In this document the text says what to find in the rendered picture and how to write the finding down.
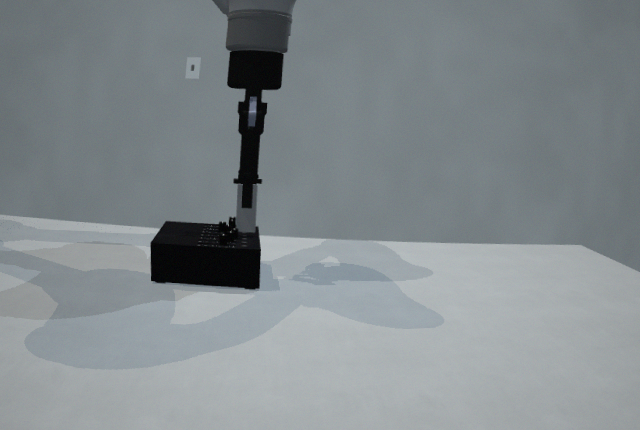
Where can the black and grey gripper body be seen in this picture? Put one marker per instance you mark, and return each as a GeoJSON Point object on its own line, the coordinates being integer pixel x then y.
{"type": "Point", "coordinates": [253, 70]}

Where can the black lighting desk panel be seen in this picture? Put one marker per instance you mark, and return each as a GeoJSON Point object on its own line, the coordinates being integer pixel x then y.
{"type": "Point", "coordinates": [202, 254]}

